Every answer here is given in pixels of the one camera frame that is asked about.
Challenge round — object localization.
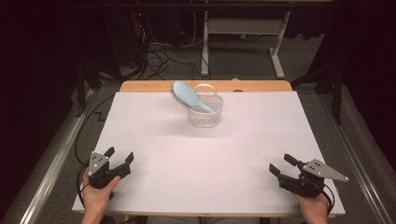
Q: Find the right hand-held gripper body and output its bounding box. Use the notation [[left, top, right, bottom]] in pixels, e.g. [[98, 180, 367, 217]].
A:
[[277, 159, 349, 199]]

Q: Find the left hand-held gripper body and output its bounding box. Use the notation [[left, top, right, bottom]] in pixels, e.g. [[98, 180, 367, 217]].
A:
[[88, 150, 132, 190]]

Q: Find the light blue hairbrush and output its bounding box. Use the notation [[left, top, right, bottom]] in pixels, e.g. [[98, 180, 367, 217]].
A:
[[170, 80, 216, 114]]

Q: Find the white plastic basket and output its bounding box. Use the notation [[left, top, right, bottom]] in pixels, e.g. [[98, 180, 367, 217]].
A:
[[186, 83, 224, 129]]

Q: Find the person's left hand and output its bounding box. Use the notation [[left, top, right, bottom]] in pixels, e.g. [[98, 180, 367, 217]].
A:
[[81, 169, 121, 218]]

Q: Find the person's right hand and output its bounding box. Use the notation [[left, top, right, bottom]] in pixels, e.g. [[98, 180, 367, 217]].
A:
[[292, 189, 331, 224]]

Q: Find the black metal stand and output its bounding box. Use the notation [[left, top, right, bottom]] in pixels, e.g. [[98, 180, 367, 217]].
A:
[[291, 60, 345, 126], [74, 59, 104, 119]]

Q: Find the white table sheet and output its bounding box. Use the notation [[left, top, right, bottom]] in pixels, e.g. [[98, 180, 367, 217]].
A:
[[72, 91, 346, 216]]

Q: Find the wooden table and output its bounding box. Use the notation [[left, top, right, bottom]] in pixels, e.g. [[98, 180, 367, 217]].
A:
[[78, 79, 337, 218]]

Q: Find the black computer tower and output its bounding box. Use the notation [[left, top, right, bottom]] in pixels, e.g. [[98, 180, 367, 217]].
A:
[[104, 8, 148, 68]]

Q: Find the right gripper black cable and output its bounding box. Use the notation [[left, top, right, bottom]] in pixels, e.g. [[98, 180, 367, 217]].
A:
[[320, 183, 336, 216]]

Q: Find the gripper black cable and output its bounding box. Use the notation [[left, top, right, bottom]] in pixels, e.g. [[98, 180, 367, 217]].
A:
[[76, 161, 92, 208], [320, 183, 336, 216]]

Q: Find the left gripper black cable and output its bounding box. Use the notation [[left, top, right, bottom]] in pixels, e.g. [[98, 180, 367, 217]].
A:
[[76, 161, 92, 208]]

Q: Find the black floor cable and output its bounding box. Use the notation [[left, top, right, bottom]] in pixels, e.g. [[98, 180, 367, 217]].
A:
[[74, 92, 117, 167]]

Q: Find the aluminium floor rail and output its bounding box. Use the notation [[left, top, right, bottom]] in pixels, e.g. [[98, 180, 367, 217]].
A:
[[18, 89, 95, 224], [317, 92, 396, 224]]

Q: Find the tangle of floor cables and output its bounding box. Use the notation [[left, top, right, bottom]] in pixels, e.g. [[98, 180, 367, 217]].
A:
[[134, 12, 204, 80]]

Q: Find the white metal desk frame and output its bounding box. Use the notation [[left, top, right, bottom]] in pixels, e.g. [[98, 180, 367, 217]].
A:
[[200, 10, 292, 79]]

